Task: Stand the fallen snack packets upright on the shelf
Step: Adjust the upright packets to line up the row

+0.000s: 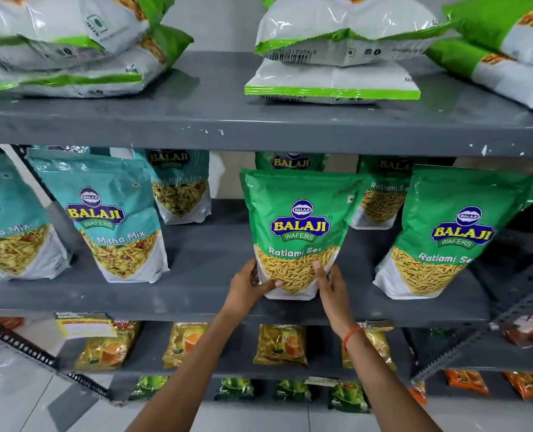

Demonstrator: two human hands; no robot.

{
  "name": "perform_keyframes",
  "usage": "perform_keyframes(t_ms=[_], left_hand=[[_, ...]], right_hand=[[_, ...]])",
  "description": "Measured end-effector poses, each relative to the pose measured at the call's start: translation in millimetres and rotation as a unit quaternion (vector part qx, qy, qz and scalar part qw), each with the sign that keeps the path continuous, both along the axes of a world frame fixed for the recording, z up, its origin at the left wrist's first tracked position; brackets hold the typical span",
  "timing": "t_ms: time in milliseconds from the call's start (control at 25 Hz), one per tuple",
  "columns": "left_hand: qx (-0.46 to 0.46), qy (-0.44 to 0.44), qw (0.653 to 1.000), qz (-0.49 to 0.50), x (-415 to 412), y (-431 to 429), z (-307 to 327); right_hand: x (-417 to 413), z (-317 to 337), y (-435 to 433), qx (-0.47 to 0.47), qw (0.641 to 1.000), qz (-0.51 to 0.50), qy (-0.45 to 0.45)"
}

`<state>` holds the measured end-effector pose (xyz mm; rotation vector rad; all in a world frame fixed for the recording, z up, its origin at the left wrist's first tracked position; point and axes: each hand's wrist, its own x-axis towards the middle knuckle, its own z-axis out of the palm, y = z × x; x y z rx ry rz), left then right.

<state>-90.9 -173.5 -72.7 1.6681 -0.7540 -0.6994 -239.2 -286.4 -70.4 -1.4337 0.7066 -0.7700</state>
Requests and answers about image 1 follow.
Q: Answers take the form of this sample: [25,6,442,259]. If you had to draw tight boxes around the person's right hand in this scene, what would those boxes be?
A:
[312,260,363,340]

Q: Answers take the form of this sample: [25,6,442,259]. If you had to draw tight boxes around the person's left hand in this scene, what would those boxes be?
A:
[221,258,285,320]

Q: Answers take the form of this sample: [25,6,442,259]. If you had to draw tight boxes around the grey metal shelf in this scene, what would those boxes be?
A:
[0,51,533,432]

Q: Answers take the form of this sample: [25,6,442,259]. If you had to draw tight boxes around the stack white-green packets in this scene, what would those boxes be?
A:
[0,0,533,111]

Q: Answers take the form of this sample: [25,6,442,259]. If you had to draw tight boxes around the person's left forearm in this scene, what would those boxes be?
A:
[124,310,251,432]

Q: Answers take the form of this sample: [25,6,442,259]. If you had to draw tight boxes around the person's right forearm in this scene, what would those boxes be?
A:
[343,330,443,432]

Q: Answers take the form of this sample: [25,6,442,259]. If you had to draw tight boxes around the orange wristband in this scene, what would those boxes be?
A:
[342,326,366,352]

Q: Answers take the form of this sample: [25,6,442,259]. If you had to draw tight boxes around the yellow tea packet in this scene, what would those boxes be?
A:
[161,322,209,370]
[341,329,398,372]
[253,323,309,368]
[74,321,142,372]

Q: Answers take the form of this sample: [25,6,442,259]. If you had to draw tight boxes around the dark green tea packet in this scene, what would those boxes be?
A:
[273,379,313,403]
[328,381,370,413]
[214,377,257,402]
[128,375,170,401]

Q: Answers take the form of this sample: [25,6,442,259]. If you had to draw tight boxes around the orange pouch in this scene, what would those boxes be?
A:
[407,381,429,406]
[444,369,491,395]
[502,371,533,401]

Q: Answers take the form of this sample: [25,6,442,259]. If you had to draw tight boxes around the brown pouch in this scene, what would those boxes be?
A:
[502,314,533,348]

